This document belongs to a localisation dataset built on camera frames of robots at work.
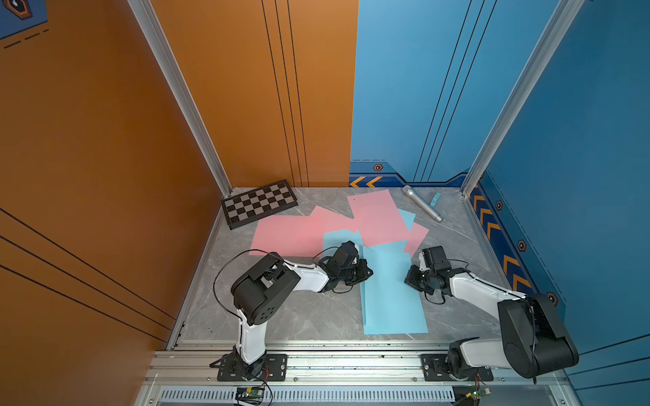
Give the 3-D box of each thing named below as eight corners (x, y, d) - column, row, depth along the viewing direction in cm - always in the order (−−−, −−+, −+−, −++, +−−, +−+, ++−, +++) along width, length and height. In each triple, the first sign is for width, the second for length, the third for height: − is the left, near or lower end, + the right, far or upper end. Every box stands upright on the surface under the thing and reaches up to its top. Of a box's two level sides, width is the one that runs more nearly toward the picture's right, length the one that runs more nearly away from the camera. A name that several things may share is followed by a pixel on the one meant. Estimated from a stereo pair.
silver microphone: (438, 223, 109) (441, 218, 107) (403, 190, 122) (404, 185, 120) (442, 220, 110) (444, 216, 108) (406, 188, 123) (408, 184, 120)
